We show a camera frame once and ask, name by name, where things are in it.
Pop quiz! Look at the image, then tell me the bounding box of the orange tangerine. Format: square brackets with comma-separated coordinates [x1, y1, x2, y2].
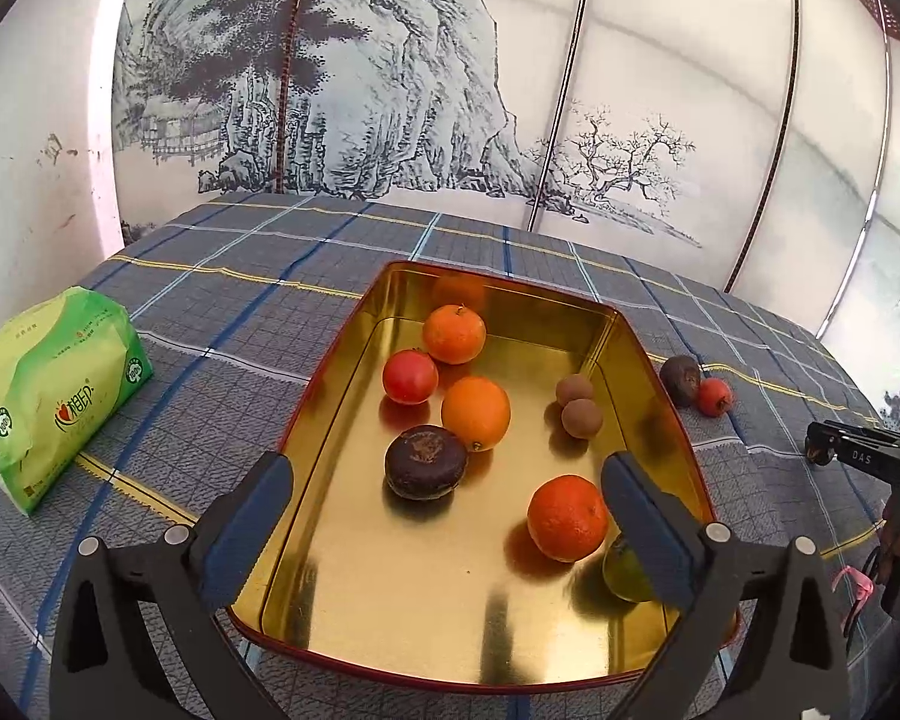
[526, 475, 610, 563]
[423, 305, 488, 365]

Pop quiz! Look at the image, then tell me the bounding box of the small red-orange fruit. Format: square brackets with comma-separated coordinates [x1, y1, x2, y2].
[697, 377, 735, 418]

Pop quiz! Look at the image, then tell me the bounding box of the ink landscape folding screen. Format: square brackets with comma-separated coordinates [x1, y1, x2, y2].
[112, 0, 900, 421]

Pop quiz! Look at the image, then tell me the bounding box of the green lime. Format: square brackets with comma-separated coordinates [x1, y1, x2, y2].
[602, 536, 657, 604]

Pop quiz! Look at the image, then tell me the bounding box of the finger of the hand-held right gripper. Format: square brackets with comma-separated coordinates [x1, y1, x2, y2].
[806, 421, 900, 475]

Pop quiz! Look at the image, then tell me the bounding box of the large orange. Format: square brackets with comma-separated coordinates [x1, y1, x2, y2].
[441, 376, 512, 453]

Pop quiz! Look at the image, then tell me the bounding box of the large dark brown round fruit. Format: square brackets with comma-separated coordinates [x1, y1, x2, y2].
[385, 424, 469, 501]

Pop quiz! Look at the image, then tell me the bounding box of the green tissue pack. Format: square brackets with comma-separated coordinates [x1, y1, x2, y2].
[0, 286, 153, 517]

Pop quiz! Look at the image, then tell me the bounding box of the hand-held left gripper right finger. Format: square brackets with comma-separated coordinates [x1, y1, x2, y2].
[600, 451, 852, 720]

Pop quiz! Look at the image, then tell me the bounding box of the red tin box gold interior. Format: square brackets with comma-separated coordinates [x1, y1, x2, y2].
[225, 261, 742, 695]

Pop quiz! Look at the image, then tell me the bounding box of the blue plaid bed sheet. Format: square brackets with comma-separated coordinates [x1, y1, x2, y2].
[0, 191, 900, 720]

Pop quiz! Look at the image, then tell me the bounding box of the pink cord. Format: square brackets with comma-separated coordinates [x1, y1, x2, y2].
[831, 564, 877, 640]

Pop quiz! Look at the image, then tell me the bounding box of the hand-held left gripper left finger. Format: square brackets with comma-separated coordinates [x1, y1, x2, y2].
[49, 451, 295, 720]

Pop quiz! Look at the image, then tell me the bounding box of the small dark passion fruit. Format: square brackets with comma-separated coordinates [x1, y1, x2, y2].
[659, 355, 702, 408]

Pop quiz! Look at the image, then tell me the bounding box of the brown longan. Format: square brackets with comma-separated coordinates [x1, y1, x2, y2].
[561, 398, 603, 437]
[556, 373, 596, 407]

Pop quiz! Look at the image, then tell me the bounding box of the red tomato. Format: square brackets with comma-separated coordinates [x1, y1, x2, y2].
[382, 349, 440, 406]

